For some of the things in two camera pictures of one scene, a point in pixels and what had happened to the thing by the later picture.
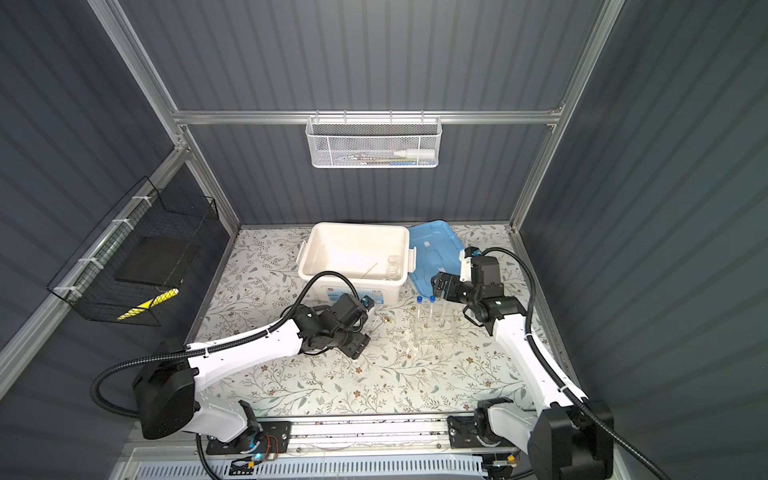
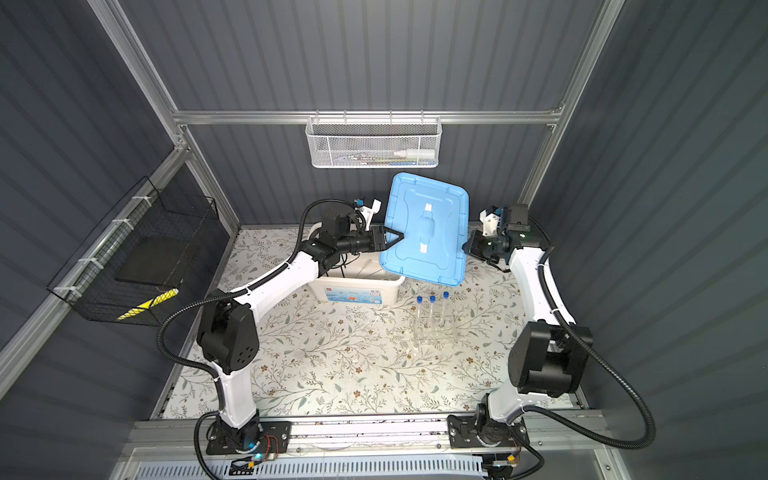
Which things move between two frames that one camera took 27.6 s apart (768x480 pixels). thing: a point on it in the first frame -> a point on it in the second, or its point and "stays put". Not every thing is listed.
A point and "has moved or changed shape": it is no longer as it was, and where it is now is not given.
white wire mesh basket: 374,142 stays put
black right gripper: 454,282 -> 472,245
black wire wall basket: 133,269 stays put
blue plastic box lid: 438,250 has moved or changed shape
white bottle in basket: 416,153 stays put
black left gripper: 358,346 -> 379,232
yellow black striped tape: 151,303 stays put
